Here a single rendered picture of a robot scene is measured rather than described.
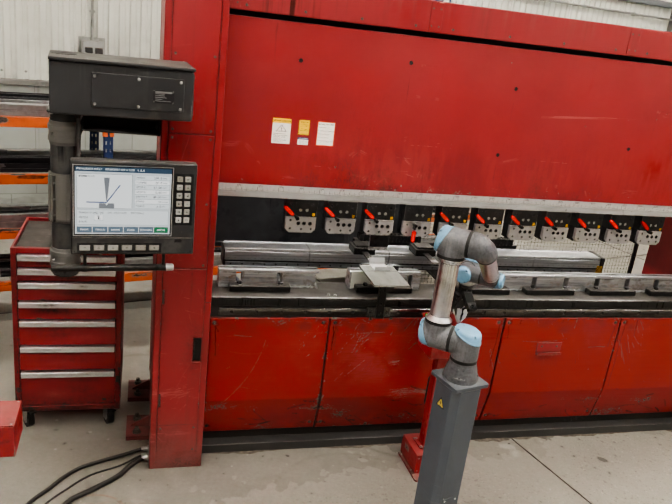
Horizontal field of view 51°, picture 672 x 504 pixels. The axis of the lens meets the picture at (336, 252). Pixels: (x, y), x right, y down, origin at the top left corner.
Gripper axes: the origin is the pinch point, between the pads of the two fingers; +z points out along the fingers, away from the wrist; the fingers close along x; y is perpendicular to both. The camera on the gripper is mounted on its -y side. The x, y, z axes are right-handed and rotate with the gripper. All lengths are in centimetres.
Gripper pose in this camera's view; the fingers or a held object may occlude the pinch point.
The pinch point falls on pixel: (459, 321)
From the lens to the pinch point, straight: 350.6
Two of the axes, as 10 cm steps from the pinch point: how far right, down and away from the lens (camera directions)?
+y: -2.6, -4.2, 8.7
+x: -9.6, -0.2, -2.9
